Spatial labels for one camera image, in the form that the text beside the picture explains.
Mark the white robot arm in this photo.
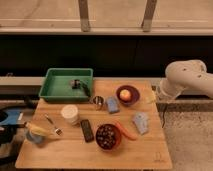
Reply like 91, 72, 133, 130
146, 59, 213, 103

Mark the small metal cup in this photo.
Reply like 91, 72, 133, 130
92, 96, 104, 110

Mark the blue cup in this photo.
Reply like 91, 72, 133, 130
26, 131, 44, 144

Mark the light blue cloth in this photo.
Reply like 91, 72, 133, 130
132, 112, 148, 135

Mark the yellow apple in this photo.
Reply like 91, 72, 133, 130
119, 89, 131, 101

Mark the blue sponge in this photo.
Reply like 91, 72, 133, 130
106, 97, 119, 114

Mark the wooden board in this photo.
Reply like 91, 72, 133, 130
16, 79, 172, 169

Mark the dark red bowl with beans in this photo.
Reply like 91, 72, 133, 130
95, 124, 121, 150

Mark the black remote control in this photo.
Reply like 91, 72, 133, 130
80, 119, 94, 142

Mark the dark object in tray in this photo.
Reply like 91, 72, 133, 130
70, 79, 91, 97

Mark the white cylindrical container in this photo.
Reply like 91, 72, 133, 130
61, 105, 79, 125

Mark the green plastic tray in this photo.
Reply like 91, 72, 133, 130
39, 68, 93, 103

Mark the metal fork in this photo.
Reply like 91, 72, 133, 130
44, 114, 62, 136

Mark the blue black device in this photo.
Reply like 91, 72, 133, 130
0, 108, 26, 146

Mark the right metal window bracket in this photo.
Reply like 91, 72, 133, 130
141, 0, 157, 32

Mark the metal window bracket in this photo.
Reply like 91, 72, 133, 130
78, 0, 90, 32
141, 0, 157, 32

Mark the left metal window bracket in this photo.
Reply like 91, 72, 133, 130
78, 0, 90, 32

